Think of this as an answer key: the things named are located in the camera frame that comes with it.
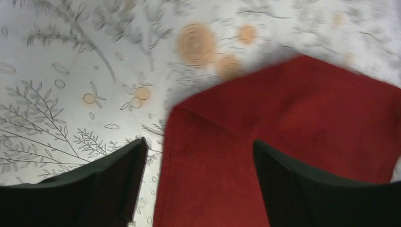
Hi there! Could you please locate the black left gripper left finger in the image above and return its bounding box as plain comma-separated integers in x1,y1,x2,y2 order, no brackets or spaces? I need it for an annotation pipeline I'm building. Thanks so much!
0,138,148,227

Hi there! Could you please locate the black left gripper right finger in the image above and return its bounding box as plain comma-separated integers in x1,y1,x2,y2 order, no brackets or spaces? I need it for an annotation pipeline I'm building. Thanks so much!
253,140,401,227

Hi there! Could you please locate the dark red cloth napkin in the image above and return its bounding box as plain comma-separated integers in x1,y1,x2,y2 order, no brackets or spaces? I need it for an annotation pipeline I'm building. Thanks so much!
153,55,401,227

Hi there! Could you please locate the floral patterned tablecloth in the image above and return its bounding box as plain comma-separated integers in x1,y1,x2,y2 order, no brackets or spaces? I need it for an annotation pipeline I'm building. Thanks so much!
0,0,401,227

